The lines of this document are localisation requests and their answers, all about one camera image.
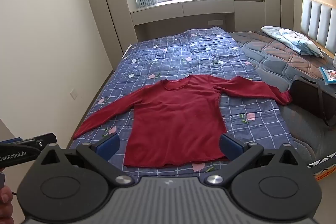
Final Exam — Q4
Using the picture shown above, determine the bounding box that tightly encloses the blue checked floral quilt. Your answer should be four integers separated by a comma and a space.
69, 27, 296, 180

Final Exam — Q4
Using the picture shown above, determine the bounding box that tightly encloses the beige window desk cabinet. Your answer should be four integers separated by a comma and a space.
130, 0, 265, 44

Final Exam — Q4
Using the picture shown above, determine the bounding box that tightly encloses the light blue printed pillow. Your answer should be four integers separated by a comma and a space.
261, 26, 324, 58

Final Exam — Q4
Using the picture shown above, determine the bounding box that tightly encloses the person's left hand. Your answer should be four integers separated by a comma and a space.
0, 185, 14, 224

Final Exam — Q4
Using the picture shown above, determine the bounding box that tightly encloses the red long-sleeved shirt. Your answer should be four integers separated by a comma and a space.
72, 75, 293, 168

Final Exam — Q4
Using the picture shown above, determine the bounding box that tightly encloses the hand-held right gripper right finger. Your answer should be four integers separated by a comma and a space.
203, 133, 302, 188

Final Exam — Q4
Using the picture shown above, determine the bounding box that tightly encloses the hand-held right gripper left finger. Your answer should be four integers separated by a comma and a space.
34, 133, 137, 188

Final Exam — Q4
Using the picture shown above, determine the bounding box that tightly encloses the wooden grey padded headboard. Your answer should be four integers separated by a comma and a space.
299, 0, 336, 60

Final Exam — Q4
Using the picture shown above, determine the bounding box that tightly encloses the dark bag with straps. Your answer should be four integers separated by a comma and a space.
289, 74, 336, 128

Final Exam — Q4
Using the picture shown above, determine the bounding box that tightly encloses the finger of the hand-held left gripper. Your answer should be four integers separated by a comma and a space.
0, 133, 57, 151

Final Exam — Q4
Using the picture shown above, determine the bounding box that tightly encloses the grey brown quilted mattress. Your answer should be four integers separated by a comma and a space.
228, 29, 336, 178

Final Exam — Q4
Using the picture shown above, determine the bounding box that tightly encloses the orange box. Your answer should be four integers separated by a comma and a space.
314, 166, 336, 183

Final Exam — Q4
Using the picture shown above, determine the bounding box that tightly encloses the colourful printed packet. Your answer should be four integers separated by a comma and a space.
318, 67, 336, 86

